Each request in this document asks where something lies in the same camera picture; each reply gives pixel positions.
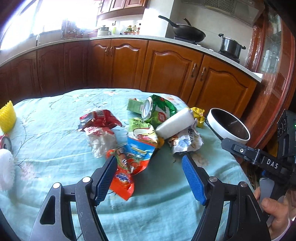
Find red snack wrapper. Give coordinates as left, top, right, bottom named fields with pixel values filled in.
left=78, top=109, right=122, bottom=131

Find white foam fruit net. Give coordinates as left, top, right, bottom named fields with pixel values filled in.
left=0, top=149, right=15, bottom=191

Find yellow snack wrapper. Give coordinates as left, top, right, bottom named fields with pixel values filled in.
left=190, top=107, right=205, bottom=128

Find orange blue snack bag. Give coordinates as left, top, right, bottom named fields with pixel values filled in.
left=106, top=138, right=164, bottom=200

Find green yellow snack pouch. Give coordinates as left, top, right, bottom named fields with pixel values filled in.
left=127, top=118, right=165, bottom=149

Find black wok with handle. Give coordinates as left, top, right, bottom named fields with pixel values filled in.
left=158, top=16, right=206, bottom=43

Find white foam block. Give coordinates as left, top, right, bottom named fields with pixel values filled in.
left=156, top=108, right=195, bottom=140

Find crushed green soda can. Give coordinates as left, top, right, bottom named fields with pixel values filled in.
left=142, top=95, right=178, bottom=128

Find brown wooden door frame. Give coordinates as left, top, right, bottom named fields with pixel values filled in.
left=242, top=7, right=295, bottom=149

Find white red printed plastic bag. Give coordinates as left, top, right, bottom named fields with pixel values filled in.
left=84, top=126, right=117, bottom=158

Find white round trash bin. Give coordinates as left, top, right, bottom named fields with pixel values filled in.
left=206, top=108, right=251, bottom=145

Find green drink carton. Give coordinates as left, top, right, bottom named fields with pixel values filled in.
left=127, top=98, right=144, bottom=114

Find yellow foam fruit net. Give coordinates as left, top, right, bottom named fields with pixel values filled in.
left=0, top=100, right=16, bottom=133

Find person's right hand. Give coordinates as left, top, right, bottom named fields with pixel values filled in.
left=261, top=192, right=291, bottom=240

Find steel range hood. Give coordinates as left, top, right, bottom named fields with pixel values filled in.
left=183, top=0, right=265, bottom=26

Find light blue floral tablecloth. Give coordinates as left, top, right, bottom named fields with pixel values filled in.
left=0, top=88, right=254, bottom=241

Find brown wooden base cabinets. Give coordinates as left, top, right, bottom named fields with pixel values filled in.
left=1, top=39, right=257, bottom=117

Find crumpled white paper wrapper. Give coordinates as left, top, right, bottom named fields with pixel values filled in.
left=168, top=120, right=204, bottom=154

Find black steel cooking pot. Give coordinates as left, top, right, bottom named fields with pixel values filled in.
left=218, top=33, right=246, bottom=59

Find red crushed soda can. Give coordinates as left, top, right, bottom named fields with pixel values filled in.
left=0, top=135, right=13, bottom=152

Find brown wooden upper cabinets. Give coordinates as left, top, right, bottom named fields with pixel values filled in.
left=97, top=0, right=149, bottom=20

